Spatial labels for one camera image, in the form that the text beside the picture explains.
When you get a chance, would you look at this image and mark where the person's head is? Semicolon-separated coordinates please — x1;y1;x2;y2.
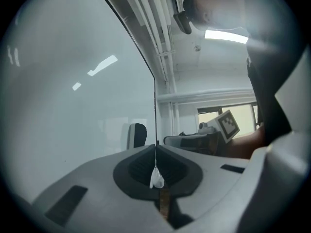
182;0;246;32

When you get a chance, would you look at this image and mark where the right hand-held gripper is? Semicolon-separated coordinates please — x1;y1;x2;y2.
198;109;241;144

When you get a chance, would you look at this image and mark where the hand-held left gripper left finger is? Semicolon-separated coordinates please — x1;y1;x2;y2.
31;144;174;233

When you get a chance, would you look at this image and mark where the white pipe bundle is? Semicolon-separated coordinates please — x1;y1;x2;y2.
119;0;179;135

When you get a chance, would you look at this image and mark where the black t-shirt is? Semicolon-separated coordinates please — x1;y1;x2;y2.
242;0;309;147

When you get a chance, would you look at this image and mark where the black head-worn camera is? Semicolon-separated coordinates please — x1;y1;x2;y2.
173;10;193;35

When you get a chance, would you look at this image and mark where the black-framed whiteboard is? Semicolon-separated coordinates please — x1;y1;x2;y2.
0;0;158;203

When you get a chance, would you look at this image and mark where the white horizontal duct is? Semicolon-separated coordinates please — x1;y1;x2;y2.
156;88;256;104

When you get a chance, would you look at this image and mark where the rectangular ceiling light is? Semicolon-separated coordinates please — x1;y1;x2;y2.
204;29;250;45

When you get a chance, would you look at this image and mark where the person's right forearm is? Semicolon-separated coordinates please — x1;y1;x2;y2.
228;124;267;160

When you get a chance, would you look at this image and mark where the dark-framed window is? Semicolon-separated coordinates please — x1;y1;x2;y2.
197;103;260;133

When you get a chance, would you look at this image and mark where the white crumpled wipe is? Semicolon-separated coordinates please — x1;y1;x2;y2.
149;166;166;189

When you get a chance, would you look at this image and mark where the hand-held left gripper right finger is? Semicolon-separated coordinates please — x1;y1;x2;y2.
156;144;262;233

